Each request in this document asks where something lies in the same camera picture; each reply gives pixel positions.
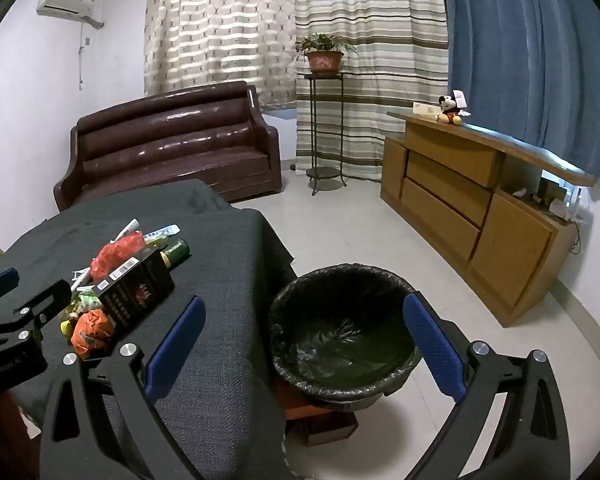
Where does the black cardboard box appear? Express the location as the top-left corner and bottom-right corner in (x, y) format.
(96, 247), (175, 332)

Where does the dark tablecloth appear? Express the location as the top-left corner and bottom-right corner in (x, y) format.
(0, 178), (297, 480)

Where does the wooden cabinet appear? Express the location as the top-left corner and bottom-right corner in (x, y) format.
(380, 110), (597, 329)

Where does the mouse plush toy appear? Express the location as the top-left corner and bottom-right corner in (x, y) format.
(436, 94), (470, 126)

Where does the red plastic bag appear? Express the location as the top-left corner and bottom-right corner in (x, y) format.
(90, 231), (146, 281)

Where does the white air conditioner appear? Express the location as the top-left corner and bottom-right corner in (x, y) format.
(36, 0), (105, 29)

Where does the potted plant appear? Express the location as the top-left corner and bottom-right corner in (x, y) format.
(295, 32), (359, 75)

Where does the wooden stool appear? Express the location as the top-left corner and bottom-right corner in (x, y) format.
(275, 377), (359, 449)

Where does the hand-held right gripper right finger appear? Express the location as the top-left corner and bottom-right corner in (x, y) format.
(402, 292), (572, 480)

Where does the white router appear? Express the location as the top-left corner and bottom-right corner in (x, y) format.
(555, 185), (589, 224)

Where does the small dark box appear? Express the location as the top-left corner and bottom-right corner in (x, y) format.
(537, 177), (561, 206)

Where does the tissue box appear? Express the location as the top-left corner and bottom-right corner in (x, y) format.
(412, 102), (443, 122)

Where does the green bottle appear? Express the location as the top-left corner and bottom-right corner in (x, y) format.
(159, 239), (191, 269)

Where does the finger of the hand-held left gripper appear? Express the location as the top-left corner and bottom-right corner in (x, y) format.
(0, 267), (20, 328)
(0, 280), (73, 349)

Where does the beige patterned curtain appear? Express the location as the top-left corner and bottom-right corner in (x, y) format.
(144, 0), (301, 112)

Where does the blue curtain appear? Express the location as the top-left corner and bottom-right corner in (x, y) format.
(440, 0), (600, 189)

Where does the orange wrapper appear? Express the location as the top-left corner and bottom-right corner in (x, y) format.
(71, 309), (117, 360)

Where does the striped curtain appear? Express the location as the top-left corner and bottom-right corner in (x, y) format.
(292, 0), (451, 184)

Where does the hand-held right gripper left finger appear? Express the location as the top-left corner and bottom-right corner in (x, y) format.
(39, 296), (207, 480)

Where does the black-lined trash bin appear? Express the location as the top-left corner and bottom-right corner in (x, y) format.
(269, 262), (423, 411)

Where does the white green paper pack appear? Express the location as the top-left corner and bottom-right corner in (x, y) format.
(70, 217), (141, 292)

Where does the brown leather sofa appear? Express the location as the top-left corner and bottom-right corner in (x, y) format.
(53, 80), (284, 214)

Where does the air conditioner cord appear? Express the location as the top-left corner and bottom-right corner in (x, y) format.
(78, 35), (89, 92)

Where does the black metal plant stand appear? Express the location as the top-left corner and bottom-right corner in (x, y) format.
(302, 72), (349, 197)

